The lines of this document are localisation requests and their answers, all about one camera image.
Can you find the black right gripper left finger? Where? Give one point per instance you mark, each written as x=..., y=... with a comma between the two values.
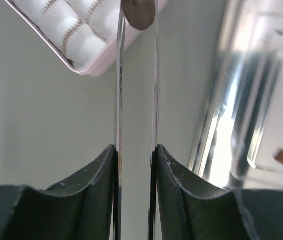
x=75, y=208

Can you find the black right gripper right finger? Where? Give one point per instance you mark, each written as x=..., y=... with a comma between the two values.
x=192, y=208

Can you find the steel tweezers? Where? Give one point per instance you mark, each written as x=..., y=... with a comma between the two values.
x=117, y=204

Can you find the dark heart chocolate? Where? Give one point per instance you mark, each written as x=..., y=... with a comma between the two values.
x=139, y=13

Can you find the pink chocolate tin box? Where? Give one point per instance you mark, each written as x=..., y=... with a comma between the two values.
x=82, y=33

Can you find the steel tray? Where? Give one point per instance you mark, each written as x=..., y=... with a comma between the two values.
x=241, y=126

